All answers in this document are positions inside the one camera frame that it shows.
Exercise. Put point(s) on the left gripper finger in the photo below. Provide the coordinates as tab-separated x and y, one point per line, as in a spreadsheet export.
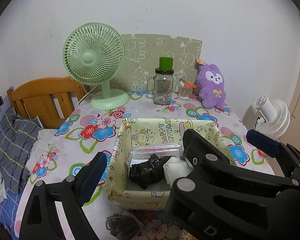
40	219

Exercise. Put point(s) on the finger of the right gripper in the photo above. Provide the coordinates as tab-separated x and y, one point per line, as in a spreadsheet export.
287	156
202	152

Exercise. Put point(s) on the clear zip bags pack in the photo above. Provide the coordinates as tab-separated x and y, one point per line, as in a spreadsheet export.
160	150

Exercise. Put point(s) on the grey drawstring pouch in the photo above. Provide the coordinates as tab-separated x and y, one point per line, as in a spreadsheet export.
123	226

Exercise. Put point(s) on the yellow cartoon fabric storage box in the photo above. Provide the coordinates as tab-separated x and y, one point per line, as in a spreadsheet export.
145	131

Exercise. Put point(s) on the blue grid bedsheet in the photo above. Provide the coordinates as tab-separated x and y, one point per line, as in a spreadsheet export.
8	211

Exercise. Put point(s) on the white floor fan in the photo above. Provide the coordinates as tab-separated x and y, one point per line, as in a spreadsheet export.
275	117

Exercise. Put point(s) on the white blanket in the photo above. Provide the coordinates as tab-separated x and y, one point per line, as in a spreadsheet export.
43	139

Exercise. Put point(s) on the black plastic bag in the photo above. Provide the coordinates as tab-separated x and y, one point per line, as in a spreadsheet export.
148	172

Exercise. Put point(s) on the purple plush bunny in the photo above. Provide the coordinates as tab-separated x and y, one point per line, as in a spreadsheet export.
211	84

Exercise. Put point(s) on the cotton swab container orange lid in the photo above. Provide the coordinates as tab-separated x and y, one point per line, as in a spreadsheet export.
185	89

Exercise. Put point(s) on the glass mason jar mug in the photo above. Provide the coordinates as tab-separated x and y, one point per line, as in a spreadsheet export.
160	85

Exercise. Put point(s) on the grey plaid pillow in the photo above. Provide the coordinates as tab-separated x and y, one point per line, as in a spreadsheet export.
17	137

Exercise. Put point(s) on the floral tablecloth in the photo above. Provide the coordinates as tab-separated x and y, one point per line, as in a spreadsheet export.
88	131

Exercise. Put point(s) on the wooden bed headboard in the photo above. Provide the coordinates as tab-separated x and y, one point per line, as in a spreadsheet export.
48	98

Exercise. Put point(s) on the green cartoon cardboard panel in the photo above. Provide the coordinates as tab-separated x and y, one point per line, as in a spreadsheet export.
142	53

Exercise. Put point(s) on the green desk fan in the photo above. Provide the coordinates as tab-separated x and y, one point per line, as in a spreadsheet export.
92	55

